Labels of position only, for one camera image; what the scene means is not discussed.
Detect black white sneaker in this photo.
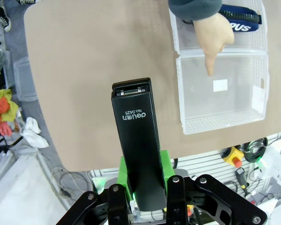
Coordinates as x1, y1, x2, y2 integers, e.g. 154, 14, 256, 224
0, 6, 12, 32
16, 0, 42, 5

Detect person's right forearm grey sleeve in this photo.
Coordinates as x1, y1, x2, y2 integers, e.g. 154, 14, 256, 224
168, 0, 223, 22

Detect navy Campus pencil case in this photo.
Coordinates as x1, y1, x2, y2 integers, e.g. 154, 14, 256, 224
181, 4, 263, 33

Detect white foam board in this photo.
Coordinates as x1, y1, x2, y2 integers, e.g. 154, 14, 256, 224
0, 150, 71, 225

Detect pile of coloured cloths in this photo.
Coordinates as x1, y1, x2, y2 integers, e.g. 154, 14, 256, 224
0, 88, 19, 136

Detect grey floor cable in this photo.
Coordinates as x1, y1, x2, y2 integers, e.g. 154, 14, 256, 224
51, 166, 92, 200

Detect black yellow handheld switch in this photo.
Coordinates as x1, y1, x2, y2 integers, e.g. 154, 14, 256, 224
235, 167, 251, 199

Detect black stapler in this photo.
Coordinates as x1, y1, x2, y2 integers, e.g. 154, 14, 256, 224
111, 77, 169, 212

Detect clear plastic storage bin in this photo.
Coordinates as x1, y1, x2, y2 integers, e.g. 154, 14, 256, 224
13, 56, 39, 103

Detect white perforated plastic basket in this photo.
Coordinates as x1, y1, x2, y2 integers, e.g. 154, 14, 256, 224
168, 0, 269, 56
175, 50, 271, 135

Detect dark green coiled cable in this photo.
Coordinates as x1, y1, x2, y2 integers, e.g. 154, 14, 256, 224
244, 138, 269, 164

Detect white crumpled cloth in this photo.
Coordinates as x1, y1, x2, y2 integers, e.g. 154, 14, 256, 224
20, 117, 50, 148

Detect yellow emergency stop red button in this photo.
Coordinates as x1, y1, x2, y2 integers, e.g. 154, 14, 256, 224
222, 146, 244, 168

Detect person's right hand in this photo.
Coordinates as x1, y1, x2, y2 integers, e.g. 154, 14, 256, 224
192, 13, 235, 77

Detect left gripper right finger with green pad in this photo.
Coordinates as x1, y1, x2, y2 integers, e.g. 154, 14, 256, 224
160, 150, 268, 225

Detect white slotted mounting base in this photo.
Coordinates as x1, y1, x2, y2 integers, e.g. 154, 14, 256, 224
89, 133, 281, 211

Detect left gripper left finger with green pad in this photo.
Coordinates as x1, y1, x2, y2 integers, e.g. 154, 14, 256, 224
57, 156, 134, 225

